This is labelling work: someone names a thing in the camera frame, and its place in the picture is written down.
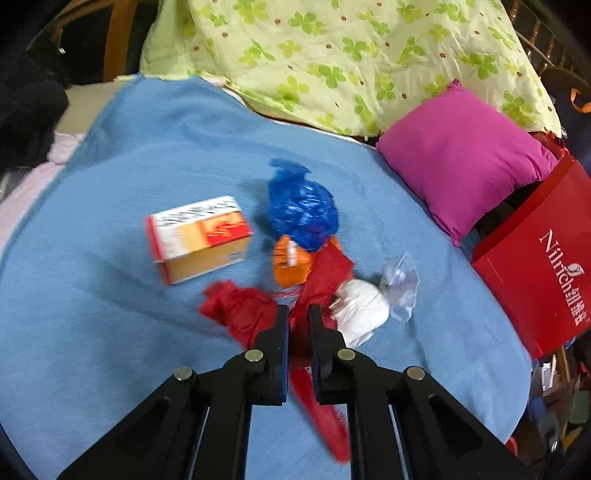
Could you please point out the green clover pattern quilt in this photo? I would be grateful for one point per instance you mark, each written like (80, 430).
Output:
(349, 67)

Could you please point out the magenta pillow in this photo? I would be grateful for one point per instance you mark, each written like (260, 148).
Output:
(462, 158)

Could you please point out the black clothing pile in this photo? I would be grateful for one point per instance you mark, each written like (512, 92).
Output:
(33, 100)

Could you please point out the blue blanket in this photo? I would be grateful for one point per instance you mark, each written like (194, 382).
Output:
(89, 328)

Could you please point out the red plastic bag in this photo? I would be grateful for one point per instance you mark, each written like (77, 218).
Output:
(245, 312)

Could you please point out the clear plastic wrapper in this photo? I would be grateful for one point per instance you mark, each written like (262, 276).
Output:
(400, 284)

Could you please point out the pink white bed sheet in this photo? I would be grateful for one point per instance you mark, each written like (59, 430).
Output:
(85, 103)

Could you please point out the wooden headboard frame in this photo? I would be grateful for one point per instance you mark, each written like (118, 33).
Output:
(92, 42)

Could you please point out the orange white cardboard box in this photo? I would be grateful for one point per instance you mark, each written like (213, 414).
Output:
(197, 238)

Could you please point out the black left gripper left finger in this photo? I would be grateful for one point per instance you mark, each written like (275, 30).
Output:
(194, 425)

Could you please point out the blue crumpled plastic bag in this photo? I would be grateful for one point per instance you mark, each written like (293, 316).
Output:
(300, 208)

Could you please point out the white crumpled paper ball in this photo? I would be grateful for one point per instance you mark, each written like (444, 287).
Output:
(359, 308)

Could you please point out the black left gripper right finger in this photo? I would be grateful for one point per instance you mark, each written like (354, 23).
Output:
(403, 425)

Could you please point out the red paper shopping bag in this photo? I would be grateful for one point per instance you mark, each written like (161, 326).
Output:
(537, 263)

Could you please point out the orange snack wrapper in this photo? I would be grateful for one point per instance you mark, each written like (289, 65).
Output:
(291, 263)

